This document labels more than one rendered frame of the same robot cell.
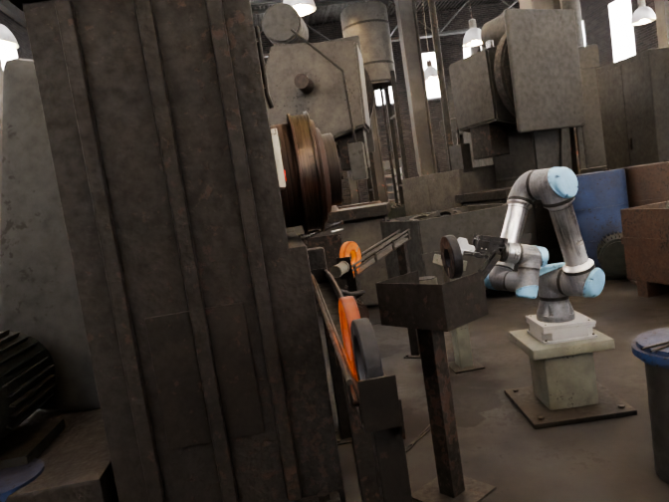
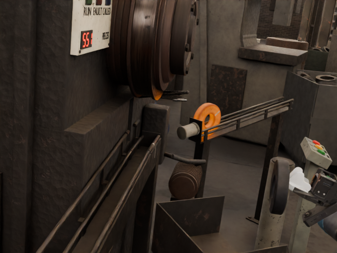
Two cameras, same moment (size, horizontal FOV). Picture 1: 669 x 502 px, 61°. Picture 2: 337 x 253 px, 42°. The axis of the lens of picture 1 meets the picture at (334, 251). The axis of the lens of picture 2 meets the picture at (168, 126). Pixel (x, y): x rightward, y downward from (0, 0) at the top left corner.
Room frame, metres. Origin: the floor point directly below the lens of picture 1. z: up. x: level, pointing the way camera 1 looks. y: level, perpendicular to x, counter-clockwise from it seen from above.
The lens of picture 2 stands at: (0.76, -0.35, 1.21)
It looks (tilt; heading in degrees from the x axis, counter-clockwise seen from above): 16 degrees down; 13
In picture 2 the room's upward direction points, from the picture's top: 7 degrees clockwise
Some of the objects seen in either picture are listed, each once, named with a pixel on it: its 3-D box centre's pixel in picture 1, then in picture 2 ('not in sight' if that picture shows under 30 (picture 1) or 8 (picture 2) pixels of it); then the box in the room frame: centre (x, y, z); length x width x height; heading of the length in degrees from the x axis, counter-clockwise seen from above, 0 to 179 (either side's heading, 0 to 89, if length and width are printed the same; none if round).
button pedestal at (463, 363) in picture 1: (457, 310); (306, 202); (2.97, -0.60, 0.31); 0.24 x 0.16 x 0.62; 5
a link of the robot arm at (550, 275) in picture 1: (554, 279); not in sight; (2.30, -0.88, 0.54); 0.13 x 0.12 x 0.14; 33
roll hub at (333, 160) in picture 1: (331, 169); (185, 32); (2.24, -0.03, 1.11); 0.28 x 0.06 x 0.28; 5
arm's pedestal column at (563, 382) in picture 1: (561, 374); not in sight; (2.30, -0.87, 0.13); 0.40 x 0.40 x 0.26; 89
